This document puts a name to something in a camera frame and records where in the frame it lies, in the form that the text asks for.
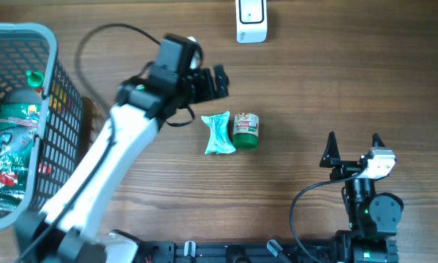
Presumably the green lid jar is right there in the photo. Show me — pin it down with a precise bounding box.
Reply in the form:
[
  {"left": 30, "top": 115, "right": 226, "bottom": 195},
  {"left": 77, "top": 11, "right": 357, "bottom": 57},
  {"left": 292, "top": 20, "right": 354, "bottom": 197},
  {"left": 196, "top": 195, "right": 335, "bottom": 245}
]
[{"left": 233, "top": 113, "right": 260, "bottom": 149}]

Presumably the teal tissue packet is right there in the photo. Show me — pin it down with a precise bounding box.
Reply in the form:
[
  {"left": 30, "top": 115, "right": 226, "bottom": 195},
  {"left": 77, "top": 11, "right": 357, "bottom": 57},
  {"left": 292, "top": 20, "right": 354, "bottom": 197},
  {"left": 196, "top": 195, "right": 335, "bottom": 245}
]
[{"left": 201, "top": 111, "right": 236, "bottom": 154}]

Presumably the green cap sauce bottle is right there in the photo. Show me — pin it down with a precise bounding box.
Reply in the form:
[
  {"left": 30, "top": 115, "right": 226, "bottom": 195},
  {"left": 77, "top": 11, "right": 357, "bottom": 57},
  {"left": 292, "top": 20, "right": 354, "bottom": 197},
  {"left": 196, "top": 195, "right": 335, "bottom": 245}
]
[{"left": 26, "top": 70, "right": 45, "bottom": 95}]

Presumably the green 3M gloves packet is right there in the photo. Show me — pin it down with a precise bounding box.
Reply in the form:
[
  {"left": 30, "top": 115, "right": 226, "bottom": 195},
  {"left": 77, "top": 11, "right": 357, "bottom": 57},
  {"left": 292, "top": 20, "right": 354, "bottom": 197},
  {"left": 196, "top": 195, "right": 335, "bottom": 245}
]
[{"left": 0, "top": 103, "right": 41, "bottom": 213}]

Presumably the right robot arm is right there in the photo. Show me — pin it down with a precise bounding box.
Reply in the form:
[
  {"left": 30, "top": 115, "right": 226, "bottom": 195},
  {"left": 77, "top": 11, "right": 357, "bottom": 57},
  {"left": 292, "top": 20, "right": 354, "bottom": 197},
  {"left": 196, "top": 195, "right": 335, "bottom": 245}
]
[{"left": 320, "top": 132, "right": 404, "bottom": 263}]

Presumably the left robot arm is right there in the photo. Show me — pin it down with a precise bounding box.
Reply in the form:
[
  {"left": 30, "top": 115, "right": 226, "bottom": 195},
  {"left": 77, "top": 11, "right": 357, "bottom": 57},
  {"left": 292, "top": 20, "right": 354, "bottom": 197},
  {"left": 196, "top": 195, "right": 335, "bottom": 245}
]
[{"left": 15, "top": 34, "right": 230, "bottom": 262}]

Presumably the white barcode scanner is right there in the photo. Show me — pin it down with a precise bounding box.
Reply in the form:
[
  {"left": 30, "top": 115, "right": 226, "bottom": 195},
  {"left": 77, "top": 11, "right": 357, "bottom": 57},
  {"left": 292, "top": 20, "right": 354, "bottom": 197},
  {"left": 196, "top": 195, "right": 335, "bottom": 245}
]
[{"left": 235, "top": 0, "right": 268, "bottom": 44}]

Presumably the grey plastic mesh basket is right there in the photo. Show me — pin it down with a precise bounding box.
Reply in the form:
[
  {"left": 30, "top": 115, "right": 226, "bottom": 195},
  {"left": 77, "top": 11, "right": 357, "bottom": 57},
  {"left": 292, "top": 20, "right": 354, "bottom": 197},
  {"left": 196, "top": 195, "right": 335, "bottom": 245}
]
[{"left": 0, "top": 23, "right": 83, "bottom": 230}]

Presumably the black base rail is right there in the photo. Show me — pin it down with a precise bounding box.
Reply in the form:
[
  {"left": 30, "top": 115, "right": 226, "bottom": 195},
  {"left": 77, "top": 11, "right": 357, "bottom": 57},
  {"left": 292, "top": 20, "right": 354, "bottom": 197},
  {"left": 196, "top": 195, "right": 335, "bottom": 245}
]
[{"left": 133, "top": 238, "right": 400, "bottom": 263}]

